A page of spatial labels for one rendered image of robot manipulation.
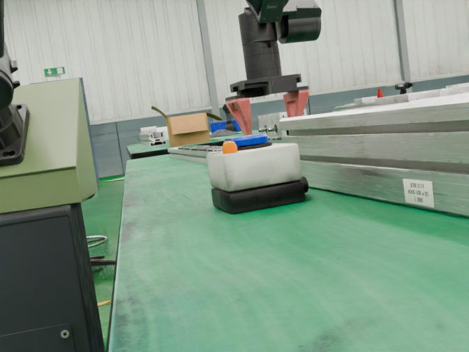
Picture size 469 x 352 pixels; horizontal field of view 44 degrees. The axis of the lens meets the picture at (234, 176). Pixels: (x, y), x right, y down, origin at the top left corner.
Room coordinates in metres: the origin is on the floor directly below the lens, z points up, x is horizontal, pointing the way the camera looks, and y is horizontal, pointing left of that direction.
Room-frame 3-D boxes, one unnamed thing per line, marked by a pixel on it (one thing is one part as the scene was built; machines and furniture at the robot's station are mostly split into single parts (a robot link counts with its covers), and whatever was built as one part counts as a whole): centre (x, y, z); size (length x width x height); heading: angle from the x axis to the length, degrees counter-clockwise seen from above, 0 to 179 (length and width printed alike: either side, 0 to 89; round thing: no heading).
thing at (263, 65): (0.93, -0.07, 0.95); 0.10 x 0.07 x 0.07; 106
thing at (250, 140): (0.61, -0.02, 0.84); 0.04 x 0.04 x 0.02
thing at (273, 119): (1.79, -0.17, 0.83); 0.11 x 0.10 x 0.10; 107
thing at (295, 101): (0.94, -0.09, 0.88); 0.07 x 0.07 x 0.09; 16
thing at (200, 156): (1.42, 0.06, 0.79); 0.96 x 0.04 x 0.03; 15
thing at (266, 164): (0.61, -0.03, 0.81); 0.10 x 0.08 x 0.06; 105
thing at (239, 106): (0.93, -0.04, 0.88); 0.07 x 0.07 x 0.09; 16
